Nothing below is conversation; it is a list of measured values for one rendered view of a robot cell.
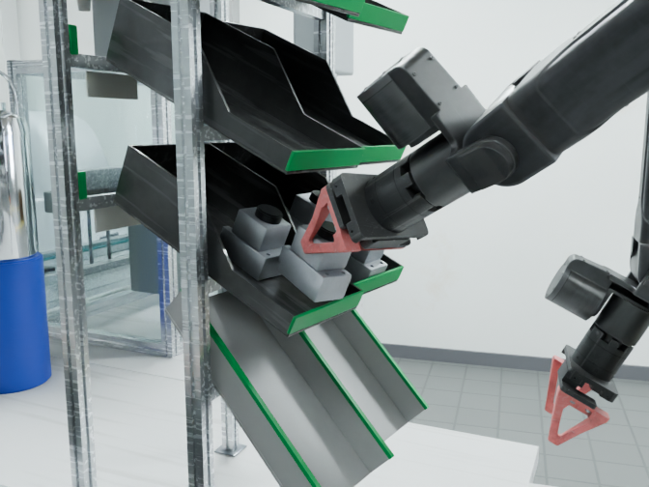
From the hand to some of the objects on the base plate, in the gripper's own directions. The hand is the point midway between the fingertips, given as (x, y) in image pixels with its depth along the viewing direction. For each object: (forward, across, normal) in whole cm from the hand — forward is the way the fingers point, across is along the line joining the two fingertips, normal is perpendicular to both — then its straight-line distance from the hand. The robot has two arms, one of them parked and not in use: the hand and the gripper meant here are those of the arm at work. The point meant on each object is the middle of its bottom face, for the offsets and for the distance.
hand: (324, 243), depth 69 cm
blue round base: (+102, +5, +12) cm, 103 cm away
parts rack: (+40, +6, -24) cm, 47 cm away
